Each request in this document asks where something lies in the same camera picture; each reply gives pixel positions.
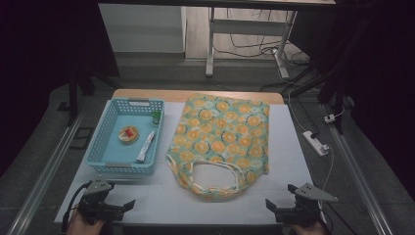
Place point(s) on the small green bottle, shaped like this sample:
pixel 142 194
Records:
pixel 156 117

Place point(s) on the small white adapter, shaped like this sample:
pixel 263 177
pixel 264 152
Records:
pixel 330 118

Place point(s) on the white power strip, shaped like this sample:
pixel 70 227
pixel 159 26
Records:
pixel 314 143

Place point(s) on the person's right hand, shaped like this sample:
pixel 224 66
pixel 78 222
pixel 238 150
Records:
pixel 311 230

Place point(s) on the white cabinet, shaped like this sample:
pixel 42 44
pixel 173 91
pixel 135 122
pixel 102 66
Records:
pixel 140 29

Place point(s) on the orange print tote bag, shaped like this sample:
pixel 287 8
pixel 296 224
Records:
pixel 221 137

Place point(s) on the round gold tin red label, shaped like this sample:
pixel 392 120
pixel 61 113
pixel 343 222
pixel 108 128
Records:
pixel 128 134

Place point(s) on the metal rail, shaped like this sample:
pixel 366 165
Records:
pixel 45 173
pixel 357 176

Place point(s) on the black floor plate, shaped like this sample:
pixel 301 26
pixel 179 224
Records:
pixel 82 137

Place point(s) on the blue plastic basket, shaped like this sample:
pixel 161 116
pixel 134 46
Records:
pixel 124 153

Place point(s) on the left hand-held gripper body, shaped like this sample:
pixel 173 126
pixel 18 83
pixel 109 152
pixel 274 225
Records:
pixel 98 205

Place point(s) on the black stand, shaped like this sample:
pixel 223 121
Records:
pixel 336 94
pixel 73 98

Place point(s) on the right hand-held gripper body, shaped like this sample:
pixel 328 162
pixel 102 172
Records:
pixel 303 209

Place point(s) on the person's left hand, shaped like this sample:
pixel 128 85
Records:
pixel 83 228

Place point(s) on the white desk frame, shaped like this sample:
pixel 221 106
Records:
pixel 248 26

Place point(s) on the white tube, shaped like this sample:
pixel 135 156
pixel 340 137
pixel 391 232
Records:
pixel 146 147

